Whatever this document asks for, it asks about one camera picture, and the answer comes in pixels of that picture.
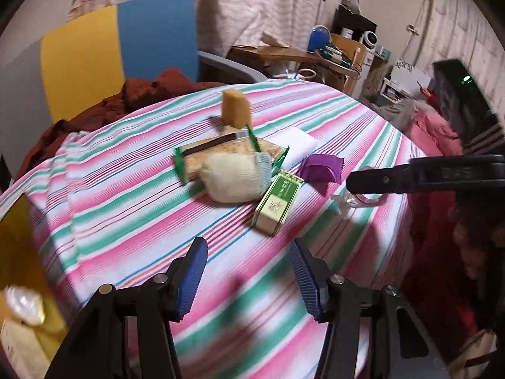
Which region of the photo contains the green white small box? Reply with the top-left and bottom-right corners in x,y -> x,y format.
252,169 -> 304,235

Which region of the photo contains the purple paper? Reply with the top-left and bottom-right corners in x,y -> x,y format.
296,154 -> 344,184

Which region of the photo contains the white gauze bandage roll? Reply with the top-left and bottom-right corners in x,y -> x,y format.
199,152 -> 272,204

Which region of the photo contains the white plastic bundle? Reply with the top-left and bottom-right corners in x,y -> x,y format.
3,285 -> 45,327

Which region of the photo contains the gold ointment box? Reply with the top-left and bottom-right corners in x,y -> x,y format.
1,319 -> 50,379

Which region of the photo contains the pink patterned curtain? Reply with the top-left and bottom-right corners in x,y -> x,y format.
68,0 -> 504,114

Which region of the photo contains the cotton swab packet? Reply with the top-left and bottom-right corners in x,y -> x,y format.
174,126 -> 289,185

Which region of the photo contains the gold metal tray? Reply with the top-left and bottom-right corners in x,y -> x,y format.
1,195 -> 68,378

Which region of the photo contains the striped pink green tablecloth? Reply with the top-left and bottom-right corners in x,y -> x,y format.
1,88 -> 412,378

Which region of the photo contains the wooden desk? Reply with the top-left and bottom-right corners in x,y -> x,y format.
228,33 -> 367,97

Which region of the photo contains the white flat pad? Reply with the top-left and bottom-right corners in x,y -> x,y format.
269,127 -> 318,170

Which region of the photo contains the blue kettle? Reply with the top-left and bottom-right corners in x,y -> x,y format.
307,25 -> 331,52

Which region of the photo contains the yellow sponge block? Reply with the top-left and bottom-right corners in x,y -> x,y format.
221,89 -> 253,129

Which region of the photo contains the dark red garment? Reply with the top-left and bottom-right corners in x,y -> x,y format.
15,68 -> 222,180

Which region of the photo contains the grey yellow blue chair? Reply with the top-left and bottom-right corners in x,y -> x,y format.
1,0 -> 266,174

